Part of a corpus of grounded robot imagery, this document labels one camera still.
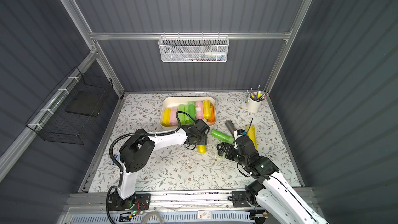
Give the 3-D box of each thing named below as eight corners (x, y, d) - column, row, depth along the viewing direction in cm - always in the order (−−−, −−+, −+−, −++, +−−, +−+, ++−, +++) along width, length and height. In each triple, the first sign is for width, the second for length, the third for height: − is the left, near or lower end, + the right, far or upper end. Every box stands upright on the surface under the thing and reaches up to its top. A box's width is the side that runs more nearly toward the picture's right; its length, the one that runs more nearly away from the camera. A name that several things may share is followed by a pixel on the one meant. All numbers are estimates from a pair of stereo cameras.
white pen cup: (246, 112, 110) (250, 101, 101) (244, 103, 116) (247, 92, 107) (259, 112, 110) (264, 101, 101) (256, 103, 116) (261, 92, 107)
